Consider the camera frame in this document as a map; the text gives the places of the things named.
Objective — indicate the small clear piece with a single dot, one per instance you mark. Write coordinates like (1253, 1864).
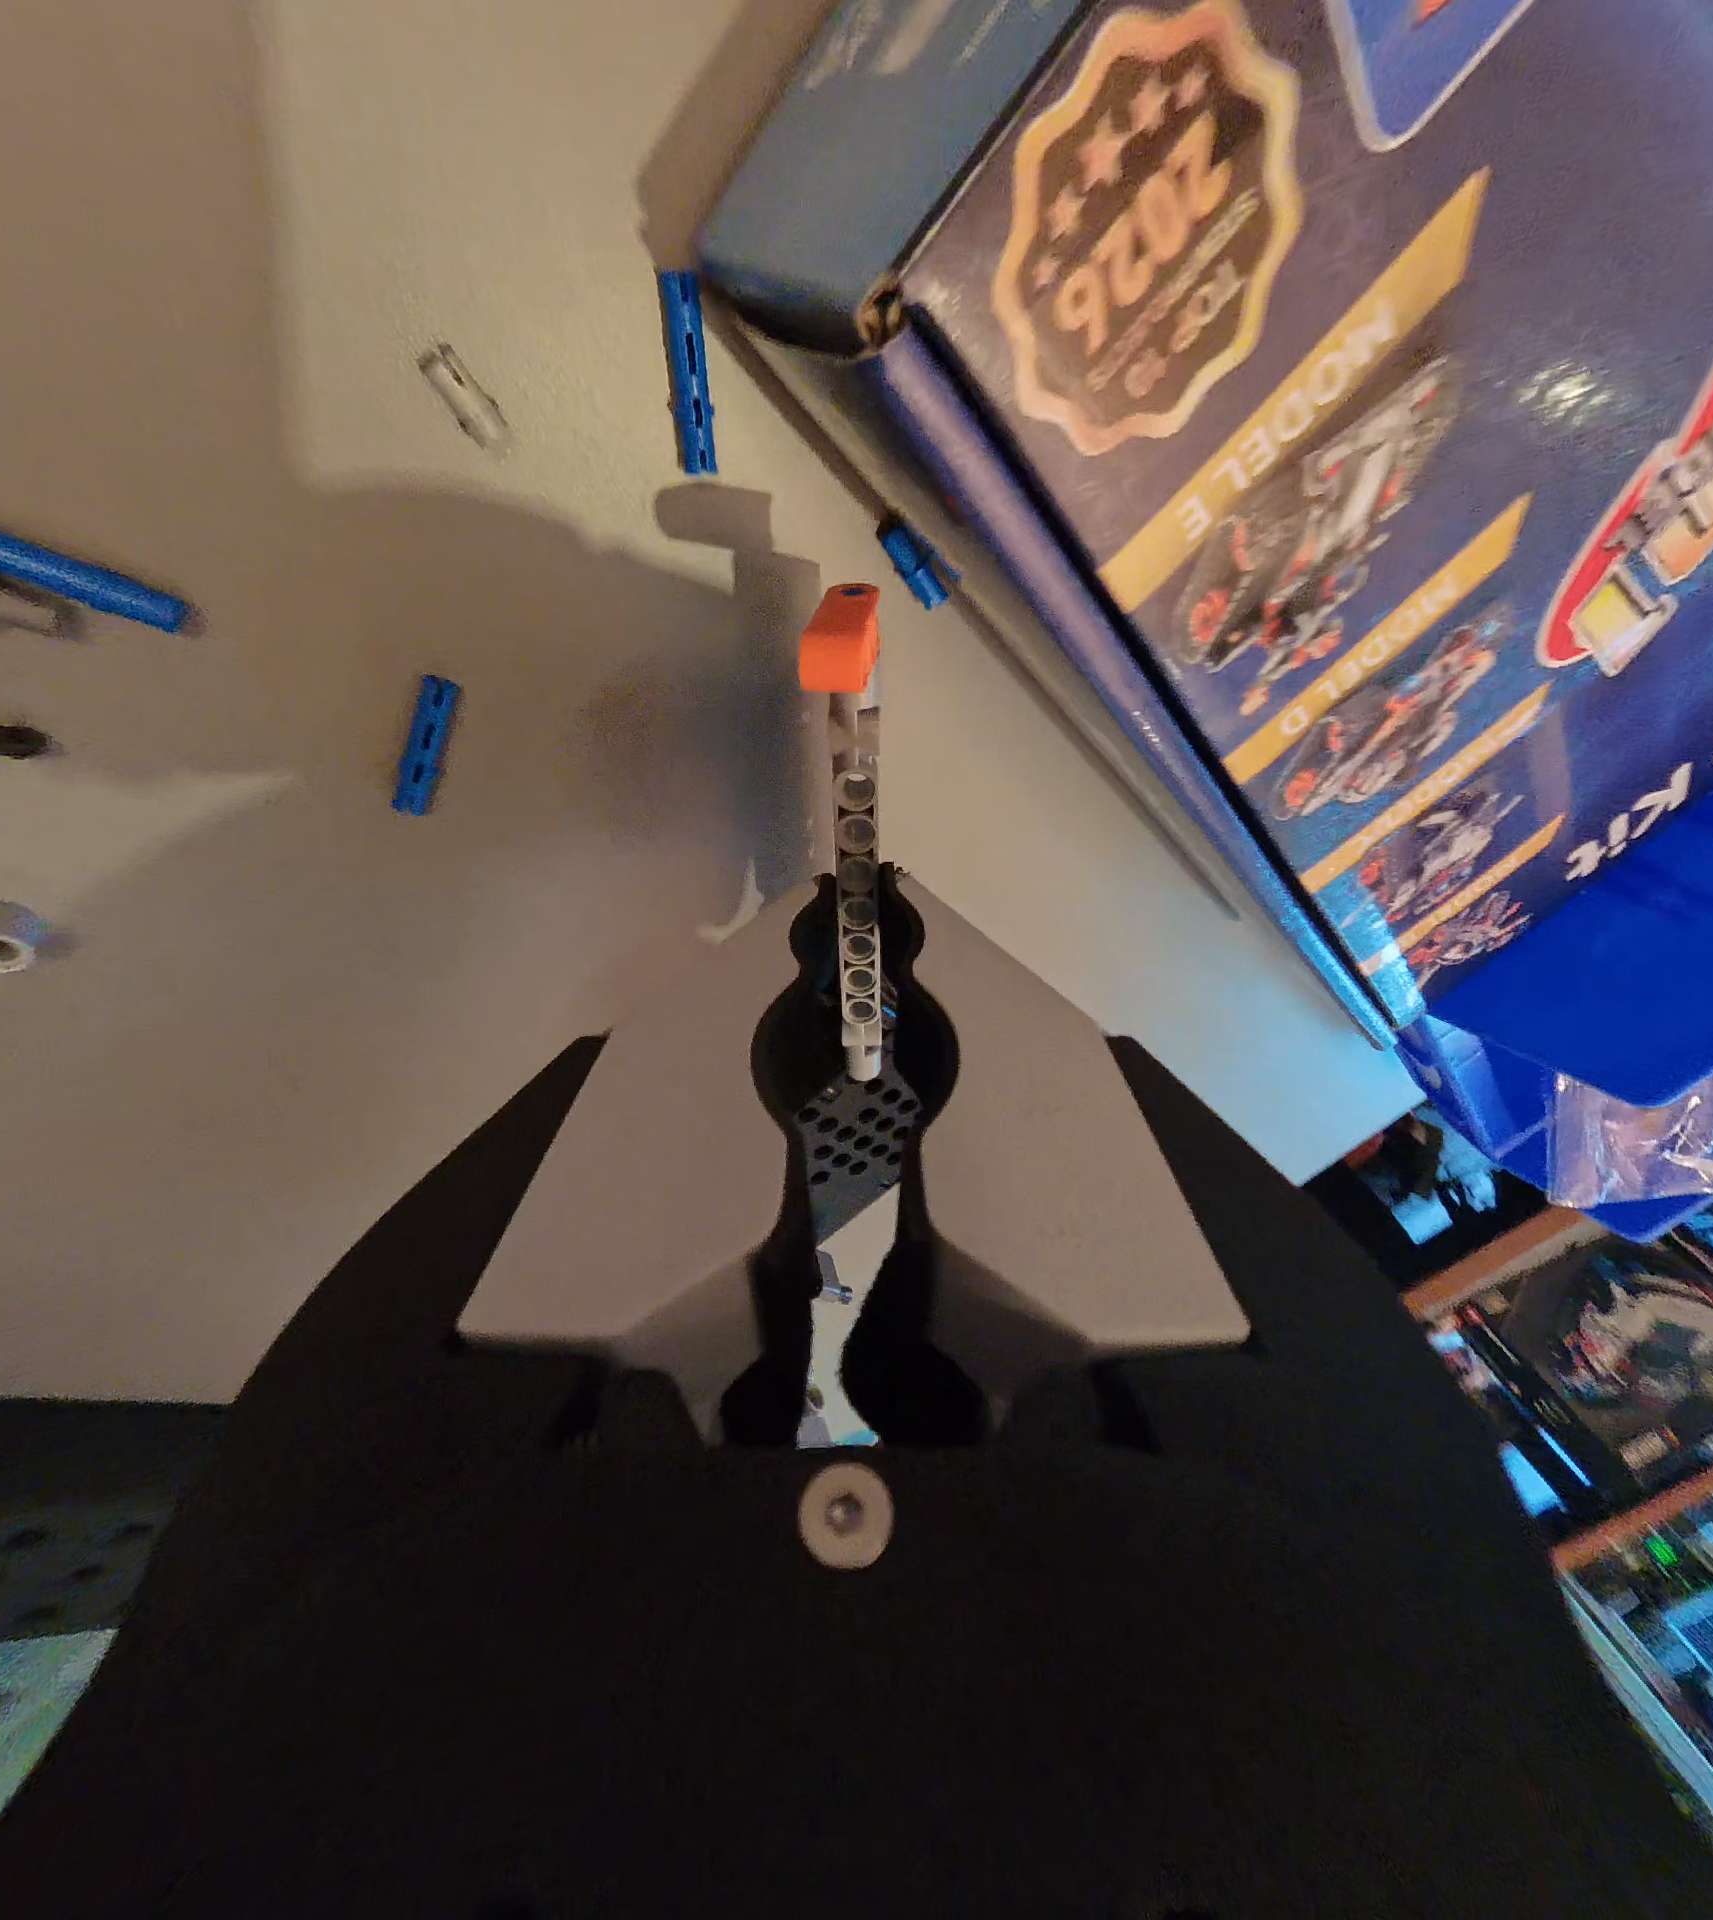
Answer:
(465, 396)

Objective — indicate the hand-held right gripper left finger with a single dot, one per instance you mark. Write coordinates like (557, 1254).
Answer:
(633, 1201)

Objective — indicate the short blue pin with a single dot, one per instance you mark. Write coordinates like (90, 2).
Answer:
(915, 561)

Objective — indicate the long blue axle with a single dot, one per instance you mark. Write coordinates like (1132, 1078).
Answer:
(48, 573)

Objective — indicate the black perforated mat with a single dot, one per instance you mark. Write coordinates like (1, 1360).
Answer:
(18, 1530)

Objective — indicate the grey perforated beam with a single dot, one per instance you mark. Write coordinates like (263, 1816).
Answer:
(860, 901)

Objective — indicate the blue toy kit box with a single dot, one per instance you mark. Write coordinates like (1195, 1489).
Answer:
(1338, 451)

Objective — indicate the clear plastic bag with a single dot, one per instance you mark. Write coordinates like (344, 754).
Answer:
(1696, 1141)

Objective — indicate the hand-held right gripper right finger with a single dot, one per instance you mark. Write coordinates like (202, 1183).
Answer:
(1083, 1201)

